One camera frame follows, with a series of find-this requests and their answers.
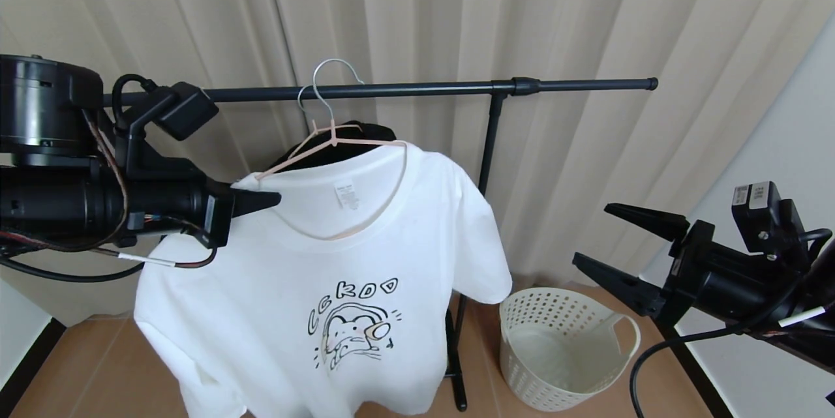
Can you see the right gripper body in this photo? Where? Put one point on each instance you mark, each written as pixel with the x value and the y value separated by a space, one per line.
pixel 717 274

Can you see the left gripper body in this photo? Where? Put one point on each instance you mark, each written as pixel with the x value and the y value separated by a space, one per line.
pixel 130 203

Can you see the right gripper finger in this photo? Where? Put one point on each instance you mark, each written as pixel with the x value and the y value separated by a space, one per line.
pixel 646 219
pixel 620 284

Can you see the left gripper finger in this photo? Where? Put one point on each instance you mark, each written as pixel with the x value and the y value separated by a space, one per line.
pixel 254 201

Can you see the black shorts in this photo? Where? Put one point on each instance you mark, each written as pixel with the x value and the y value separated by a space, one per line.
pixel 339 144

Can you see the pink clothes hanger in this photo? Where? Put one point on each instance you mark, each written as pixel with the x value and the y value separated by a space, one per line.
pixel 301 102
pixel 316 82

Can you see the white printed shirt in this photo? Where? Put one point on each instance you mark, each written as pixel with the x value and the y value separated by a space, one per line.
pixel 293 313

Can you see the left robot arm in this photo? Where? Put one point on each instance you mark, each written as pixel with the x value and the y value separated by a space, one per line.
pixel 45 118

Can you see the white laundry basket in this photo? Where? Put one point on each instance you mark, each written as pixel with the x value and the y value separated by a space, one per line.
pixel 561 353

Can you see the black clothes rack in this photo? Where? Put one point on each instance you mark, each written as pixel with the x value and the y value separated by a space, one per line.
pixel 554 85

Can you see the white curtain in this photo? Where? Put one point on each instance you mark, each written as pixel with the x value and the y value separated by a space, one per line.
pixel 522 14

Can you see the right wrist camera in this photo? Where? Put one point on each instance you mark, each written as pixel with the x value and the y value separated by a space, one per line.
pixel 766 216

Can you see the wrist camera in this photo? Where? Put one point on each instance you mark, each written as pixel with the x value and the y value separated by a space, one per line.
pixel 766 216
pixel 176 111

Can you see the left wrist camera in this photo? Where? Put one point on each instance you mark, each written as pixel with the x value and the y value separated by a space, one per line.
pixel 176 111

